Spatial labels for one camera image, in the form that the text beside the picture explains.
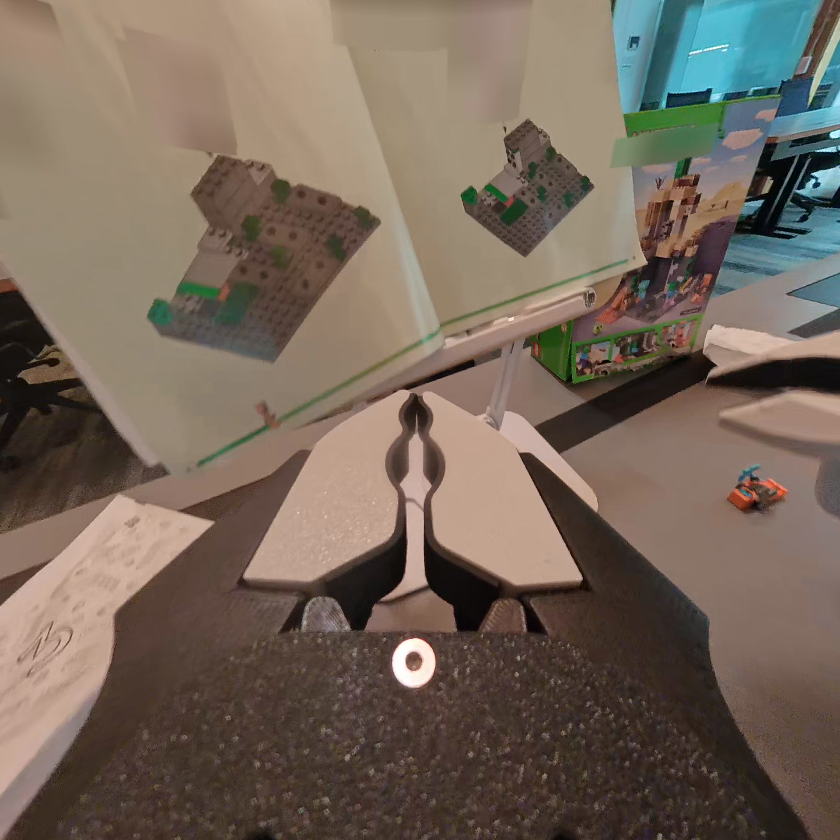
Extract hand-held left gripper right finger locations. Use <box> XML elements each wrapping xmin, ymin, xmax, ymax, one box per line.
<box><xmin>420</xmin><ymin>392</ymin><xmax>585</xmax><ymax>628</ymax></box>

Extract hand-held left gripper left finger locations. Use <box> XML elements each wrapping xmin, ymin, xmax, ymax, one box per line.
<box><xmin>243</xmin><ymin>390</ymin><xmax>421</xmax><ymax>630</ymax></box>

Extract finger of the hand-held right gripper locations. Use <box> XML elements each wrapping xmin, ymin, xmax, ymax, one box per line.
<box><xmin>706</xmin><ymin>338</ymin><xmax>840</xmax><ymax>389</ymax></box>
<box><xmin>718</xmin><ymin>392</ymin><xmax>840</xmax><ymax>509</ymax></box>

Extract pale green instruction booklet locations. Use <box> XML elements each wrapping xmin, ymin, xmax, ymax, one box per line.
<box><xmin>0</xmin><ymin>0</ymin><xmax>647</xmax><ymax>476</ymax></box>

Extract grey background desk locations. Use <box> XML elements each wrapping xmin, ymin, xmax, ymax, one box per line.
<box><xmin>742</xmin><ymin>118</ymin><xmax>840</xmax><ymax>237</ymax></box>

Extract white and wood book stand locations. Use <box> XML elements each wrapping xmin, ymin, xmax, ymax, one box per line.
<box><xmin>377</xmin><ymin>285</ymin><xmax>599</xmax><ymax>601</ymax></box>

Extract orange toy brick figure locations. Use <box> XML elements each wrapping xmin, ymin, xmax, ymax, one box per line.
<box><xmin>727</xmin><ymin>463</ymin><xmax>788</xmax><ymax>513</ymax></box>

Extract green toy brick set box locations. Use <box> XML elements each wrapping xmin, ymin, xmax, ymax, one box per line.
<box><xmin>530</xmin><ymin>98</ymin><xmax>782</xmax><ymax>385</ymax></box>

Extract black office chair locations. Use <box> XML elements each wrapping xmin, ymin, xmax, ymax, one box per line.
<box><xmin>0</xmin><ymin>289</ymin><xmax>99</xmax><ymax>470</ymax></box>

